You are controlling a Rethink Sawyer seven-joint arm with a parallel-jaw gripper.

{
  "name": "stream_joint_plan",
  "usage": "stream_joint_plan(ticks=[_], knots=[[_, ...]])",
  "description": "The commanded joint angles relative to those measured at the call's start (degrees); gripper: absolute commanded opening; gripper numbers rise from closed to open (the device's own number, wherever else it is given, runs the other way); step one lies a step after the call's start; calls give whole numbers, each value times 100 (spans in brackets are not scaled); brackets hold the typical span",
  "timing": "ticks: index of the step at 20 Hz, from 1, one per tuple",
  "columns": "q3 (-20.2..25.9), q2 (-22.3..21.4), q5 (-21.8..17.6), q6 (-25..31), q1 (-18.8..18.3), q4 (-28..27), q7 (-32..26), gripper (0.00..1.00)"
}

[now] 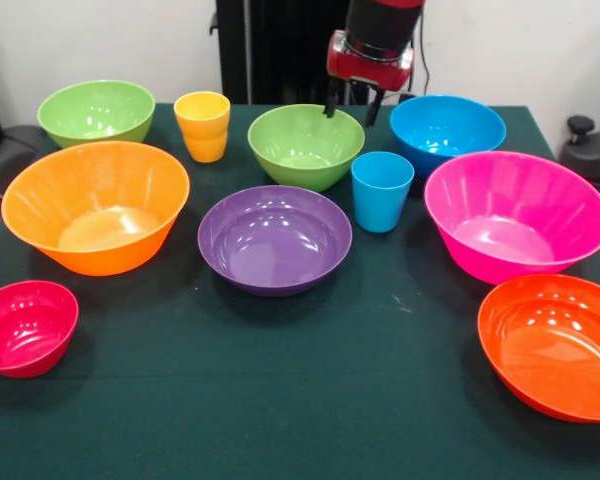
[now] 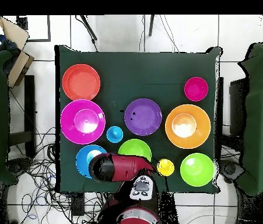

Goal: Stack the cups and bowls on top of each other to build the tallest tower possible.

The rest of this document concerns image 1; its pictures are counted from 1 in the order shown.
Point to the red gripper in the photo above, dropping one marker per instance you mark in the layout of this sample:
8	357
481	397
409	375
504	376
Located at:
370	70

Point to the green bowl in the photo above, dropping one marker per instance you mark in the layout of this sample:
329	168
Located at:
300	145
95	110

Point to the purple bowl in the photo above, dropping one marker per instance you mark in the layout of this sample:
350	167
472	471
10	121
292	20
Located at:
275	240

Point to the small crimson bowl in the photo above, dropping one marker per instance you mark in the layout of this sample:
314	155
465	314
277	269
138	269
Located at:
25	325

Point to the blue bowl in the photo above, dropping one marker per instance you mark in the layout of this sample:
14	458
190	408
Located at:
445	125

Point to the blue cup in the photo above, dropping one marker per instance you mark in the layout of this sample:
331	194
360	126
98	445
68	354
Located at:
382	200

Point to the yellow cup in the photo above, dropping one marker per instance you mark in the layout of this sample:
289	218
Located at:
202	130

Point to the large magenta bowl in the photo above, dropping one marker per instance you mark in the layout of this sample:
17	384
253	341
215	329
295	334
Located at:
515	215

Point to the black stand base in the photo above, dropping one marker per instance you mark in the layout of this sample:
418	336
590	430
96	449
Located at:
590	150
10	155

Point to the large orange bowl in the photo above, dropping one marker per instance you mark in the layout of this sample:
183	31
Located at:
95	200

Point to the dark green table cloth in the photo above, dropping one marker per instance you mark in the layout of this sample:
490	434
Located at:
300	390

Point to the orange-red shallow bowl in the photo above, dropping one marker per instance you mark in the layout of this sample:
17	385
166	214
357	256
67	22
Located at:
555	350

